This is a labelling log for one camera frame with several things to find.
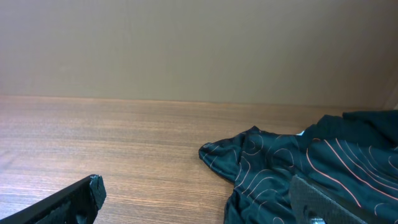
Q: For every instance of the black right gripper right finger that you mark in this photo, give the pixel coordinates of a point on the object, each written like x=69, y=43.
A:
x=312, y=203

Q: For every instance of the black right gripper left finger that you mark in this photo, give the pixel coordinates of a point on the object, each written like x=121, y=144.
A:
x=78, y=203

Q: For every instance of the black shirt with orange lines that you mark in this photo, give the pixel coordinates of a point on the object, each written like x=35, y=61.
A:
x=353, y=155

